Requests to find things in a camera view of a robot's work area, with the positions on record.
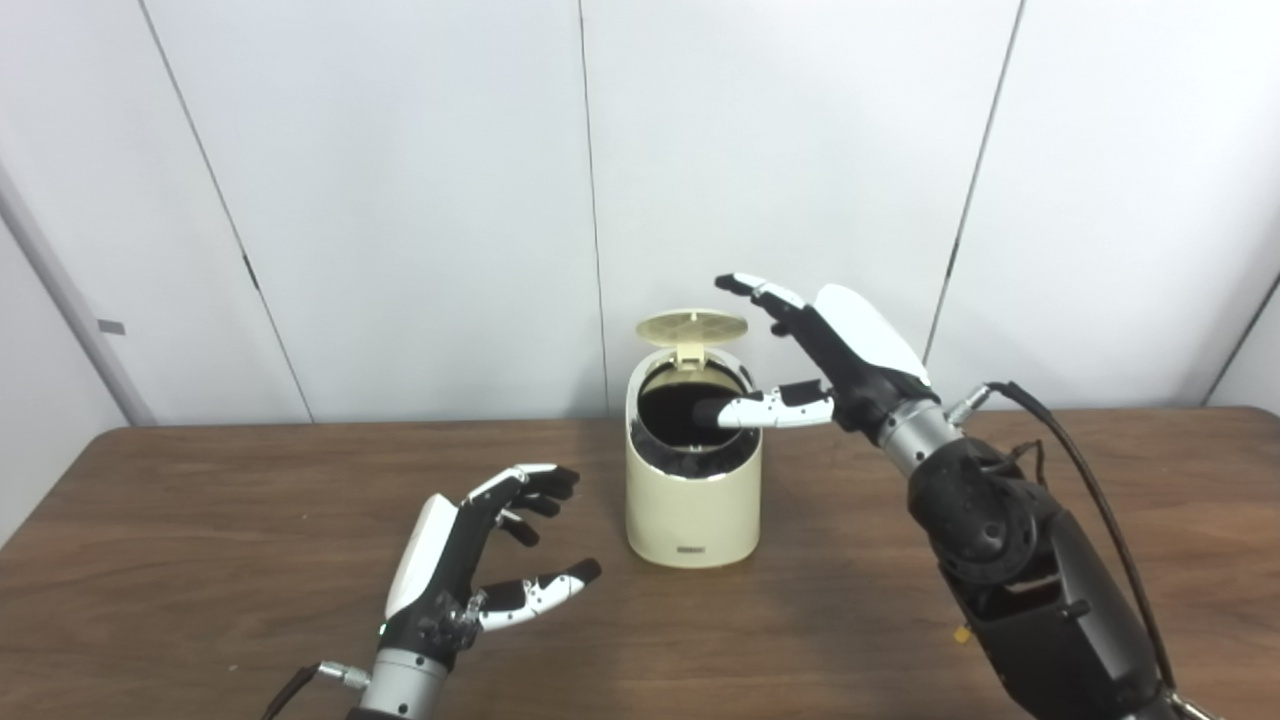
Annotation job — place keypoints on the small grey wall tag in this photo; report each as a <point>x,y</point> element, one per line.
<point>111,327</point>

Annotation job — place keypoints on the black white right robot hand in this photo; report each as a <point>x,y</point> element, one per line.
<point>865,355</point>

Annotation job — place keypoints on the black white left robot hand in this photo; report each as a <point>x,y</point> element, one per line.
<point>435,570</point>

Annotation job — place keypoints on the round cream bin lid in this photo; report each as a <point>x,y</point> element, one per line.
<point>692,327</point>

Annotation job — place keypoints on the grey wall post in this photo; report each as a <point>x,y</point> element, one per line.
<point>75,300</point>

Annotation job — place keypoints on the cream-colored bin body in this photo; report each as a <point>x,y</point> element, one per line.
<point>690,515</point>

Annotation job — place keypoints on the black bin liner bag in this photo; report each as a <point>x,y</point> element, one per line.
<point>670,420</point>

